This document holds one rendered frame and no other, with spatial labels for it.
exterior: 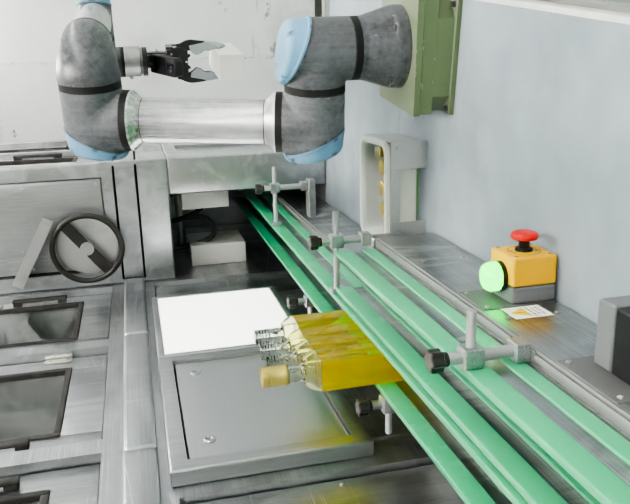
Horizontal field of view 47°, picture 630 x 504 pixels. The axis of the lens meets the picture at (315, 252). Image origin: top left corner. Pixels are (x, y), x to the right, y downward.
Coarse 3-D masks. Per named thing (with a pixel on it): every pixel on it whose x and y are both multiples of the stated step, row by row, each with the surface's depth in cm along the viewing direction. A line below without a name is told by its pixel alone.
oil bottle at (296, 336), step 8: (304, 328) 132; (312, 328) 132; (320, 328) 132; (328, 328) 132; (336, 328) 131; (344, 328) 131; (352, 328) 131; (288, 336) 130; (296, 336) 129; (304, 336) 128; (312, 336) 128; (320, 336) 128; (288, 344) 129; (296, 344) 127
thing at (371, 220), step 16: (368, 144) 160; (384, 144) 145; (368, 160) 161; (384, 160) 145; (368, 176) 162; (384, 176) 146; (368, 192) 163; (384, 192) 147; (368, 208) 164; (384, 208) 148; (368, 224) 164; (384, 224) 149
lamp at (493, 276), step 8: (488, 264) 104; (496, 264) 104; (504, 264) 104; (480, 272) 105; (488, 272) 103; (496, 272) 103; (504, 272) 103; (480, 280) 105; (488, 280) 103; (496, 280) 103; (504, 280) 103; (488, 288) 104; (496, 288) 104; (504, 288) 104
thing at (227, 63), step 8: (224, 48) 185; (232, 48) 185; (216, 56) 180; (224, 56) 175; (232, 56) 175; (240, 56) 175; (216, 64) 182; (224, 64) 175; (232, 64) 176; (240, 64) 176; (216, 72) 183; (224, 72) 176; (232, 72) 176; (240, 72) 177
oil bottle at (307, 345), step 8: (328, 336) 127; (336, 336) 127; (344, 336) 127; (352, 336) 127; (360, 336) 127; (304, 344) 124; (312, 344) 124; (320, 344) 124; (328, 344) 124; (336, 344) 124; (344, 344) 124; (352, 344) 124; (296, 352) 123; (304, 352) 122; (296, 360) 123
